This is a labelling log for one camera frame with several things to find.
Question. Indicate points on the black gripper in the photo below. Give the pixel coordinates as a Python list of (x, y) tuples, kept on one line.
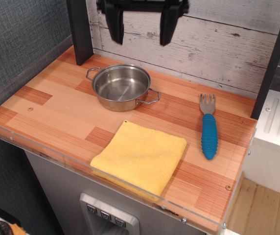
[(170, 10)]

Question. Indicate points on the stainless steel pot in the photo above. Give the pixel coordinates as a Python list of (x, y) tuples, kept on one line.
[(122, 87)]

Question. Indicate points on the yellow folded cloth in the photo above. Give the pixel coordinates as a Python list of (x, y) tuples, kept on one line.
[(140, 159)]

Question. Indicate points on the clear acrylic table guard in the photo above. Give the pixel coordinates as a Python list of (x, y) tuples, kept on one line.
[(89, 201)]

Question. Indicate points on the grey cabinet with dispenser panel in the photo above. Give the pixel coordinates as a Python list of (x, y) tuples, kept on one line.
[(63, 188)]

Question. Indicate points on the orange black object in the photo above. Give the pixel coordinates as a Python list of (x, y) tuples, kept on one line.
[(11, 229)]

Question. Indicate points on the dark left upright post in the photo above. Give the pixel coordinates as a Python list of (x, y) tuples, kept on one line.
[(80, 30)]

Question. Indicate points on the dark upright post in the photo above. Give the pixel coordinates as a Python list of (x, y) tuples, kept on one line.
[(80, 30), (267, 80)]

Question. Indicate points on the blue handled metal fork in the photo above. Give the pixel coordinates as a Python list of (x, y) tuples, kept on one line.
[(209, 138)]

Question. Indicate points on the dark right upright post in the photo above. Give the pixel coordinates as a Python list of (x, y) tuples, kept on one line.
[(267, 80)]

